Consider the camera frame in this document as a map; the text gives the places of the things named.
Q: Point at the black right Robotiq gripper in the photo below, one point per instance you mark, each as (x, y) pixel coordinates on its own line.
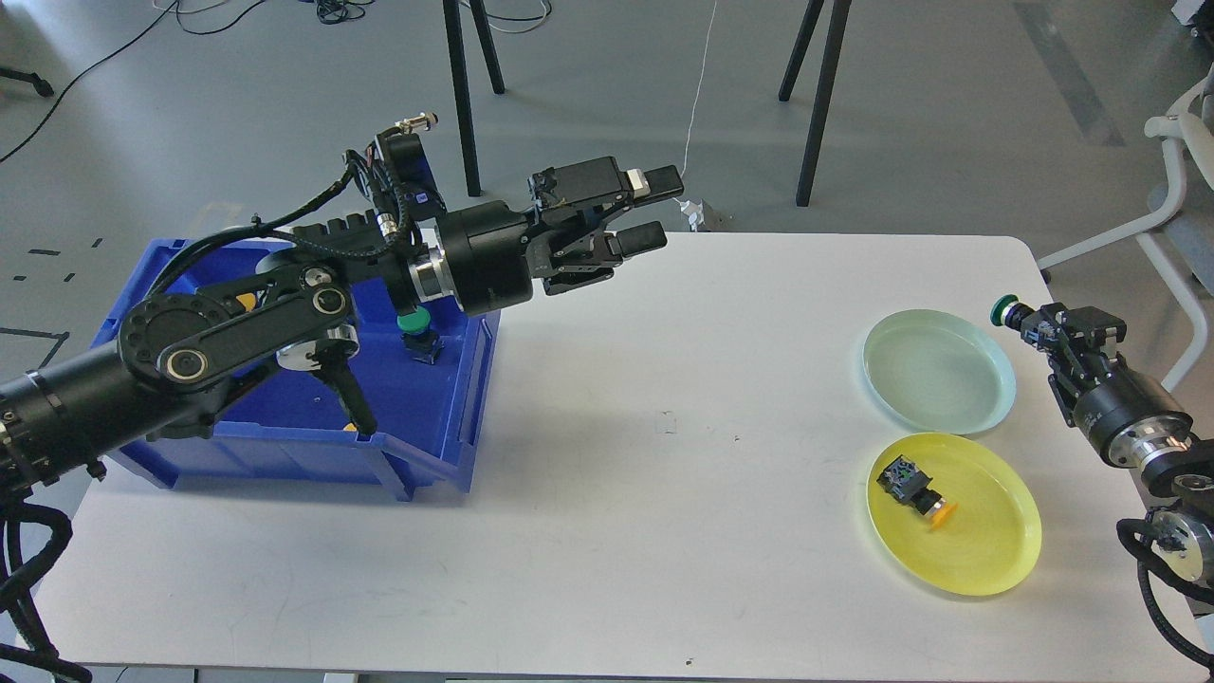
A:
(1127, 417)

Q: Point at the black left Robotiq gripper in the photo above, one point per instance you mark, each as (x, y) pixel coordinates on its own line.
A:
(485, 247)

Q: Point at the yellow push button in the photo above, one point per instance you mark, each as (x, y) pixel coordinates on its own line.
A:
(909, 486)
(248, 301)

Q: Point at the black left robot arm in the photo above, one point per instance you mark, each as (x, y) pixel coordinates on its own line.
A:
(381, 213)

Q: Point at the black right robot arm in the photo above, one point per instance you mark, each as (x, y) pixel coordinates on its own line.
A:
(1171, 541)

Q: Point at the pale green plate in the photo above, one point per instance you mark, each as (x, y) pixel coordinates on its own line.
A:
(936, 372)

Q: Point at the yellow plate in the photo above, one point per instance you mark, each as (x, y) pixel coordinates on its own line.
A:
(992, 536)

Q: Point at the black tripod right legs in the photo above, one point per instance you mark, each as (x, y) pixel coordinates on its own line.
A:
(826, 83)

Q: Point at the blue plastic storage bin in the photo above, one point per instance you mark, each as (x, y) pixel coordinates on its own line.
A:
(268, 392)

